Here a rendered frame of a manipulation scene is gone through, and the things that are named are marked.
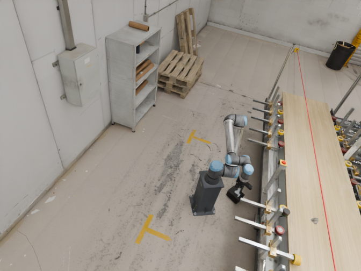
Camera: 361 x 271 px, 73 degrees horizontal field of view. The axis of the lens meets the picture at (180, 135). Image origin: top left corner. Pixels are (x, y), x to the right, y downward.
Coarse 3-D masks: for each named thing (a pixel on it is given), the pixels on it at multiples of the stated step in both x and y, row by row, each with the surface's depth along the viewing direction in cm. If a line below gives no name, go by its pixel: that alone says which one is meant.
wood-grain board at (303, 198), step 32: (288, 96) 406; (288, 128) 341; (320, 128) 352; (288, 160) 293; (320, 160) 301; (288, 192) 257; (320, 192) 263; (352, 192) 270; (288, 224) 230; (320, 224) 234; (352, 224) 239; (320, 256) 211; (352, 256) 215
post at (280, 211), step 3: (279, 210) 211; (282, 210) 211; (276, 213) 216; (279, 213) 213; (273, 216) 220; (276, 216) 217; (270, 219) 226; (273, 219) 221; (276, 219) 220; (270, 222) 225; (273, 222) 224; (270, 225) 228; (264, 231) 237
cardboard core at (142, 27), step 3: (129, 21) 357; (129, 24) 357; (132, 24) 356; (135, 24) 354; (138, 24) 354; (141, 24) 354; (135, 27) 357; (138, 27) 355; (141, 27) 354; (144, 27) 352; (147, 27) 352; (144, 30) 356; (147, 30) 358
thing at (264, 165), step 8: (264, 104) 427; (264, 128) 367; (264, 136) 352; (264, 152) 327; (264, 160) 316; (264, 168) 306; (264, 176) 296; (264, 184) 287; (264, 200) 270; (264, 224) 249; (256, 232) 249; (256, 240) 241; (264, 240) 236; (256, 248) 233; (256, 256) 226; (256, 264) 220
